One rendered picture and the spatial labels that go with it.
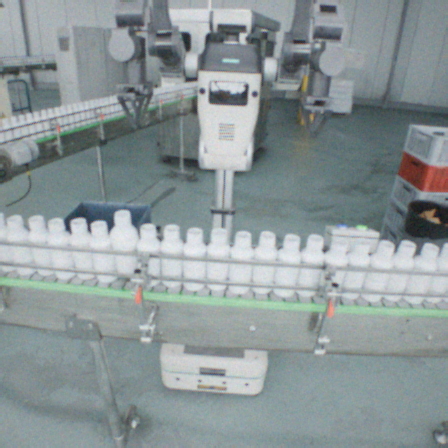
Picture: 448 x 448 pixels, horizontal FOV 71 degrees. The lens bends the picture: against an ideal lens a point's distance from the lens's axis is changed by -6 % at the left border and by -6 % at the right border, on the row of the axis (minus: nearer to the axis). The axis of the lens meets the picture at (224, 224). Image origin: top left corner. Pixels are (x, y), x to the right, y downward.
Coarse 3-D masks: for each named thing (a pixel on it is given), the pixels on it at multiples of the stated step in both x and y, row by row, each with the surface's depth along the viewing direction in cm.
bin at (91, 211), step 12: (84, 204) 144; (96, 204) 143; (108, 204) 143; (120, 204) 143; (132, 204) 142; (72, 216) 135; (84, 216) 146; (96, 216) 146; (108, 216) 146; (132, 216) 145; (144, 216) 133; (108, 228) 149
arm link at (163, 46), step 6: (156, 36) 105; (162, 36) 105; (168, 36) 105; (156, 42) 105; (162, 42) 105; (168, 42) 105; (156, 48) 106; (162, 48) 106; (168, 48) 106; (162, 54) 108; (168, 54) 108
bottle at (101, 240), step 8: (96, 224) 83; (104, 224) 83; (96, 232) 81; (104, 232) 82; (96, 240) 82; (104, 240) 82; (96, 248) 82; (104, 248) 82; (96, 256) 83; (104, 256) 83; (112, 256) 85; (96, 264) 85; (104, 264) 84; (112, 264) 86; (104, 280) 87; (112, 280) 88
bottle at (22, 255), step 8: (16, 216) 84; (8, 224) 82; (16, 224) 82; (8, 232) 84; (16, 232) 83; (24, 232) 84; (8, 240) 83; (16, 240) 83; (24, 240) 84; (16, 248) 84; (24, 248) 85; (16, 256) 85; (24, 256) 85; (32, 256) 87; (32, 264) 88; (24, 272) 87; (32, 272) 89
